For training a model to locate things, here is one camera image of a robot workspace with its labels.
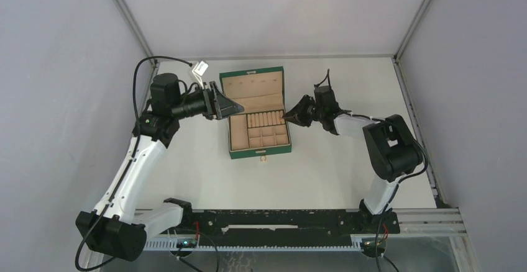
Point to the white slotted cable duct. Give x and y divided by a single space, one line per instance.
185 244

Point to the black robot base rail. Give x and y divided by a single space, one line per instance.
282 226

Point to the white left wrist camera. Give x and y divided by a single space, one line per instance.
198 70

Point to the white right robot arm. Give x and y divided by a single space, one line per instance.
395 155

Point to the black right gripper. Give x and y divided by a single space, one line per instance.
297 114

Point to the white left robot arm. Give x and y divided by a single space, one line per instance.
111 228

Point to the green jewelry box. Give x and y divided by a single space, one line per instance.
257 90

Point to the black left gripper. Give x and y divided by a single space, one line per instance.
217 105

